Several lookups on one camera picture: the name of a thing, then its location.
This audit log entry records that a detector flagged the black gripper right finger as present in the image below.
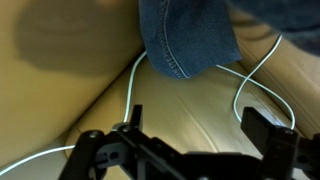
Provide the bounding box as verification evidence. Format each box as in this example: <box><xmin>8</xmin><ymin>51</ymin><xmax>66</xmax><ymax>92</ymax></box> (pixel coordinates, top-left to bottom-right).
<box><xmin>241</xmin><ymin>106</ymin><xmax>300</xmax><ymax>180</ymax></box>

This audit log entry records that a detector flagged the blue denim jeans cloth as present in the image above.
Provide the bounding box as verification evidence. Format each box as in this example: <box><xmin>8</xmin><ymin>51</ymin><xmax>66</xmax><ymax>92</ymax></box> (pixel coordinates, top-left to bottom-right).
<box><xmin>138</xmin><ymin>0</ymin><xmax>320</xmax><ymax>80</ymax></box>

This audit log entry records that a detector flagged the tan leather sofa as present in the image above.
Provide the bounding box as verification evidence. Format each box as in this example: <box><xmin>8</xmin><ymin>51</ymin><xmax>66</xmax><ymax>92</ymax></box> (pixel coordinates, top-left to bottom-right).
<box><xmin>0</xmin><ymin>0</ymin><xmax>320</xmax><ymax>180</ymax></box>

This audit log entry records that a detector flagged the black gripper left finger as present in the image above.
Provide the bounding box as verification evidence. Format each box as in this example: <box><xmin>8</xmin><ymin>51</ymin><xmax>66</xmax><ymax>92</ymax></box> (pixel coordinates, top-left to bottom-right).
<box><xmin>59</xmin><ymin>104</ymin><xmax>145</xmax><ymax>180</ymax></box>

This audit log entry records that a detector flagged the white charger cable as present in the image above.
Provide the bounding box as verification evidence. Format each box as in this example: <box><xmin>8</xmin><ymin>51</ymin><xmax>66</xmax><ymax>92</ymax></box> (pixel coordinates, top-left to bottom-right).
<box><xmin>0</xmin><ymin>33</ymin><xmax>297</xmax><ymax>177</ymax></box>

